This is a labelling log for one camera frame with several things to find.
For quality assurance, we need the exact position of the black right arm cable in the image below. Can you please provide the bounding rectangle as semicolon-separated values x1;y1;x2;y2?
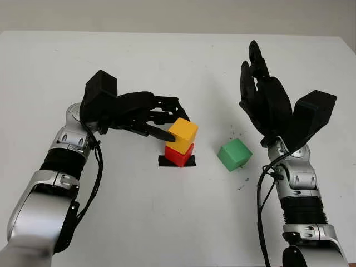
256;155;285;267

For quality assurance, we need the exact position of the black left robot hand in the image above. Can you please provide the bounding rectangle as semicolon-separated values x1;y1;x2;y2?
97;91;191;143

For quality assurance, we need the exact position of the green cube block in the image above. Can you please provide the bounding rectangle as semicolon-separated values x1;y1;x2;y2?
217;139;253;172

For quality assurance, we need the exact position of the yellow cube block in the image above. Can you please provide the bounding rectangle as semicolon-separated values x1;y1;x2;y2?
167;117;199;154

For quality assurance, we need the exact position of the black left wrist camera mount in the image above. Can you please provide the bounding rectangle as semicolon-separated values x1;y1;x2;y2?
80;70;119;126

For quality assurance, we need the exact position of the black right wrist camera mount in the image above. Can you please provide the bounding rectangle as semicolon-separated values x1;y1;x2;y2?
283;90;337;152

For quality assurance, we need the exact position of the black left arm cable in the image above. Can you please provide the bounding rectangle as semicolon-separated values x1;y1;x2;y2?
75;122;104;220

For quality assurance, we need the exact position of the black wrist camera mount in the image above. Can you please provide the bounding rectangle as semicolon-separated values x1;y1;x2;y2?
283;90;337;152
80;70;119;126

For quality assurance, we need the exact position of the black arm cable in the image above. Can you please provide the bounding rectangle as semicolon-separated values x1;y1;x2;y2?
75;122;104;220
256;155;285;267

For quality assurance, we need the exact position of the red cube block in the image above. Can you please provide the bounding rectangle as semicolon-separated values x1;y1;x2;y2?
164;143;195;168

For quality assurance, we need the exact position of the black tape marker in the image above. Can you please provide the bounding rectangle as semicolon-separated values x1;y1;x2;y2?
158;155;197;168

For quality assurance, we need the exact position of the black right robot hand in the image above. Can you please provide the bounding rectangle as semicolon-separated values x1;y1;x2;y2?
238;40;294;143

